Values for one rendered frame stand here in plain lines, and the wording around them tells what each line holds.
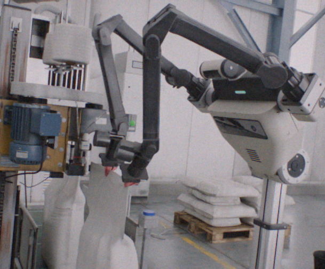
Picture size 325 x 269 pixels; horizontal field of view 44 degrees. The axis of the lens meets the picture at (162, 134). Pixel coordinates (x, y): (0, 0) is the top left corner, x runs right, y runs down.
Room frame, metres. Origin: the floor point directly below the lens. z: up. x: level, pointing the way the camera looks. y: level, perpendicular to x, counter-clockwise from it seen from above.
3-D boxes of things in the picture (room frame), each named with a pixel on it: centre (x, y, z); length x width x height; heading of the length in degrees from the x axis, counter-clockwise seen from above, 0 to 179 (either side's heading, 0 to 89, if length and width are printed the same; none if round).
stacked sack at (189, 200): (5.00, -0.63, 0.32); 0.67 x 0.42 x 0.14; 121
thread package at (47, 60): (2.01, 0.55, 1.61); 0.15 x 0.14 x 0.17; 28
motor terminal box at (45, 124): (1.64, 0.47, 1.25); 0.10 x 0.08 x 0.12; 143
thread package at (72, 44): (1.78, 0.43, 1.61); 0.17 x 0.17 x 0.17
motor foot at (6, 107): (1.76, 0.63, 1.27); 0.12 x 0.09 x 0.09; 118
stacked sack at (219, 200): (4.82, -0.68, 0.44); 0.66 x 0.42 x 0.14; 22
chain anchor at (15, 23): (1.82, 0.70, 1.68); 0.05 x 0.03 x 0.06; 118
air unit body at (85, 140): (1.91, 0.36, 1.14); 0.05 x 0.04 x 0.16; 118
